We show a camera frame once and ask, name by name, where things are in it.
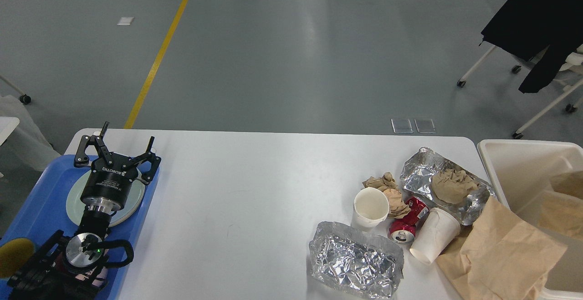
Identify teal mug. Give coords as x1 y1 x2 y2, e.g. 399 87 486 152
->
0 238 35 279

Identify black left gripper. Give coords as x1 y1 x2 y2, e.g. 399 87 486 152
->
74 122 162 212

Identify black jacket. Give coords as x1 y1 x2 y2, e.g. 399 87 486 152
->
481 0 583 93

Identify foil tray front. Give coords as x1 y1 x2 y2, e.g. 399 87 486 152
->
308 221 404 300

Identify green plate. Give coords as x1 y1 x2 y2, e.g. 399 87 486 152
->
66 169 146 226

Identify pink mug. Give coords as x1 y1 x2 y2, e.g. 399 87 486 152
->
56 253 108 287

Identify white paper cup lying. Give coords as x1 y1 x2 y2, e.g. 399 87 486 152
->
409 208 461 265

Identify crumpled brown paper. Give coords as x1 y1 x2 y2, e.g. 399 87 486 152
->
362 172 411 219

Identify crushed red soda can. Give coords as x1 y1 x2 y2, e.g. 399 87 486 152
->
387 196 430 244

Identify brown paper bag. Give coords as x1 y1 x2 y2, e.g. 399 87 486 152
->
436 198 567 300
537 171 583 240

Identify white rolling chair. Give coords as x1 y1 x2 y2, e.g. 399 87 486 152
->
457 43 583 140

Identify white plastic bin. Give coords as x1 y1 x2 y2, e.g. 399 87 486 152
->
478 139 583 300

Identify white furniture at left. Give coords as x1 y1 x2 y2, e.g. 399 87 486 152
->
0 76 61 172

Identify crumpled foil back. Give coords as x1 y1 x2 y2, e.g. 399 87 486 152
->
400 148 497 226

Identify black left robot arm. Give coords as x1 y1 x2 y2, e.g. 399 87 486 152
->
1 123 162 300

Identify white paper cup upright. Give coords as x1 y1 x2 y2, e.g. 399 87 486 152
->
350 187 390 232

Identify crumpled paper in foil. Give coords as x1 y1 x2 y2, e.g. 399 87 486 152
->
431 168 480 204

